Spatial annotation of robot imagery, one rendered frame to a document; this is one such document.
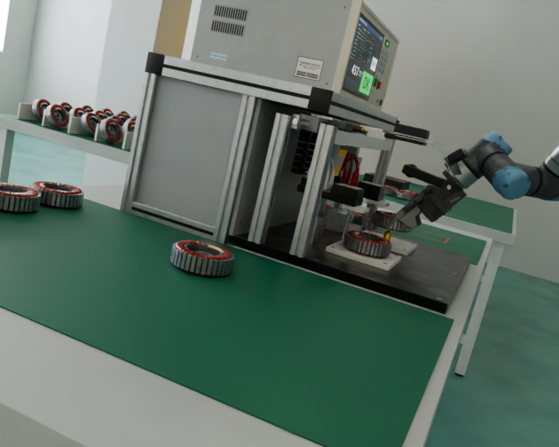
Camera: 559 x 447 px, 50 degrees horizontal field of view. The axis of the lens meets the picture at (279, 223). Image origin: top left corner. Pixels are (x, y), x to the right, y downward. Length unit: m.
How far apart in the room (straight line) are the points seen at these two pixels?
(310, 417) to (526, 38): 6.31
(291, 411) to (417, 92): 6.26
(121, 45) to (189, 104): 4.15
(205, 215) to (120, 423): 0.80
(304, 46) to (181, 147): 0.36
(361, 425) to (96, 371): 0.29
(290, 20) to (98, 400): 1.01
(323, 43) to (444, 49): 5.50
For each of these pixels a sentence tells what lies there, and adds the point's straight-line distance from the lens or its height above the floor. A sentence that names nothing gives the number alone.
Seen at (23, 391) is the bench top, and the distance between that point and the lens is 0.62.
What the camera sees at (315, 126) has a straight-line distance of 1.32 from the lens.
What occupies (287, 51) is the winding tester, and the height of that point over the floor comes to 1.19.
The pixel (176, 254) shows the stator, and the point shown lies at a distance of 1.05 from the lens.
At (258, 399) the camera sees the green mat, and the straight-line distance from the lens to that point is 0.67.
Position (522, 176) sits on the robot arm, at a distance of 1.50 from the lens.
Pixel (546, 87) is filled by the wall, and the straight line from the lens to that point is 6.74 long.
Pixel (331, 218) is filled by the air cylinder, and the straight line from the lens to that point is 1.64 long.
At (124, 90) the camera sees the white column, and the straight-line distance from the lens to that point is 5.41.
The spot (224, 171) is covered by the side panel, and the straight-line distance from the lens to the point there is 1.30.
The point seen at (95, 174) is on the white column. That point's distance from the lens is 5.57.
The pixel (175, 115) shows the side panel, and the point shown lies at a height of 0.99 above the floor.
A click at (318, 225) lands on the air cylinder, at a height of 0.81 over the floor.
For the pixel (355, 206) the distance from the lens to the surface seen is 1.38.
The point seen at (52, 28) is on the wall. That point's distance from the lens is 9.22.
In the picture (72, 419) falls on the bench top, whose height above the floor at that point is 0.75.
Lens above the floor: 1.05
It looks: 10 degrees down
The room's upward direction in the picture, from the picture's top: 13 degrees clockwise
